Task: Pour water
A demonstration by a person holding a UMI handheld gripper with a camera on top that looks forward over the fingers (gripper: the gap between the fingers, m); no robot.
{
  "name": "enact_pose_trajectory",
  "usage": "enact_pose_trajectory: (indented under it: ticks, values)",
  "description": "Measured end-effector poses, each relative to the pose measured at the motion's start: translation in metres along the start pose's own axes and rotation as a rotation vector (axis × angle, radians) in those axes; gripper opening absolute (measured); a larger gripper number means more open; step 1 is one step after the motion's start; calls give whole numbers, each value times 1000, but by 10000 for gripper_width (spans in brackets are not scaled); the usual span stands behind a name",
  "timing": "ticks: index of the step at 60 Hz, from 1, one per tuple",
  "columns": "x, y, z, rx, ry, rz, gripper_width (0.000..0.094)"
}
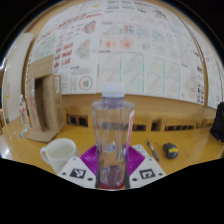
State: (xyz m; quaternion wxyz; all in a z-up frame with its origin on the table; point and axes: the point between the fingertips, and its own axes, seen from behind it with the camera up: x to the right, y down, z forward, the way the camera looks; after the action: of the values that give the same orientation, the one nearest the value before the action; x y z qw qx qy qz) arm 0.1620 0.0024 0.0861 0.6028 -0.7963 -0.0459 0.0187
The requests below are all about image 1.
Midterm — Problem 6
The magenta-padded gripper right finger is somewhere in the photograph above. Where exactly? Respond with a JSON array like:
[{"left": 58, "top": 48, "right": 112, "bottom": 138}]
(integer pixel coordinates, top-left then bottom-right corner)
[{"left": 124, "top": 146, "right": 167, "bottom": 190}]

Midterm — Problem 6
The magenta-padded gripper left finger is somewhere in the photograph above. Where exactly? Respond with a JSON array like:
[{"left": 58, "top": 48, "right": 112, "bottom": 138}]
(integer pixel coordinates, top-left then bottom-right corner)
[{"left": 57, "top": 145, "right": 101, "bottom": 190}]

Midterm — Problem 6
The clear white-capped drink bottle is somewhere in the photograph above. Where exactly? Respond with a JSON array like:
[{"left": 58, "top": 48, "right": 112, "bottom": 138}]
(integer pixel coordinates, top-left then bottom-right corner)
[{"left": 91, "top": 82, "right": 136, "bottom": 191}]

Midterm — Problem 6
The small red-labelled water bottle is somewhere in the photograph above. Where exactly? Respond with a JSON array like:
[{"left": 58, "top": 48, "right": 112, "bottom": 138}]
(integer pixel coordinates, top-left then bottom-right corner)
[{"left": 17, "top": 93, "right": 31, "bottom": 129}]

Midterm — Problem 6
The dark pen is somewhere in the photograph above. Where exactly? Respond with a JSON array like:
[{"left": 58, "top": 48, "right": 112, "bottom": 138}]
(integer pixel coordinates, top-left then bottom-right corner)
[{"left": 146, "top": 138, "right": 161, "bottom": 163}]

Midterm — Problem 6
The white ceramic mug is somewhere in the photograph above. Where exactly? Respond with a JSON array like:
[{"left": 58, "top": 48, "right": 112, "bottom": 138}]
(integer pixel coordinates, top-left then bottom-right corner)
[{"left": 39, "top": 137, "right": 80, "bottom": 175}]

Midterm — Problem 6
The black and yellow tape measure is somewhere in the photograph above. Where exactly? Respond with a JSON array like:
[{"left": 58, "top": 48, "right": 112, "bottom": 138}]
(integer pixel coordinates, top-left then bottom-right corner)
[{"left": 162, "top": 142, "right": 180, "bottom": 160}]

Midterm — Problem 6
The open brown cardboard box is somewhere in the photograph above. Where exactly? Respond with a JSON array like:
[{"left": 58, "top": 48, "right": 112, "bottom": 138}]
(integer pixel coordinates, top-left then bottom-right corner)
[{"left": 25, "top": 54, "right": 66, "bottom": 144}]

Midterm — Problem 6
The black bag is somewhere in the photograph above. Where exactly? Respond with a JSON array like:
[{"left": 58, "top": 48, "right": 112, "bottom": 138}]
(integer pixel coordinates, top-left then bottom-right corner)
[{"left": 209, "top": 101, "right": 224, "bottom": 143}]

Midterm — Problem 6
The white wall panel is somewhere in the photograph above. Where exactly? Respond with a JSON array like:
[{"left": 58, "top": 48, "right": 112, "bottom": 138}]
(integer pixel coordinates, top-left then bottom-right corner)
[{"left": 2, "top": 31, "right": 35, "bottom": 123}]

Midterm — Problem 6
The group of wall posters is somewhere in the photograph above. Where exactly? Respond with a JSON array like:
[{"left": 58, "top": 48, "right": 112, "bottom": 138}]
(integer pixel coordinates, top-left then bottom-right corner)
[{"left": 24, "top": 0, "right": 223, "bottom": 110}]

